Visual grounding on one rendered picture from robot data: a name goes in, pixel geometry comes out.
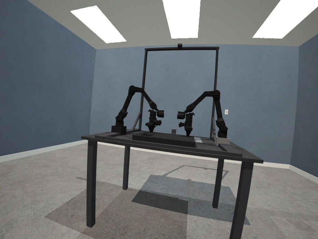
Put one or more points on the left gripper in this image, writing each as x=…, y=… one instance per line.
x=188, y=127

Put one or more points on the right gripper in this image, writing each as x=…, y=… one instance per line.
x=150, y=124

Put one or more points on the black metal enclosure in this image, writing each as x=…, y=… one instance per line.
x=163, y=138

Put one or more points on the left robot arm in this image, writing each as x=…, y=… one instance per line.
x=222, y=133

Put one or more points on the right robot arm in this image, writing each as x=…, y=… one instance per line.
x=122, y=114

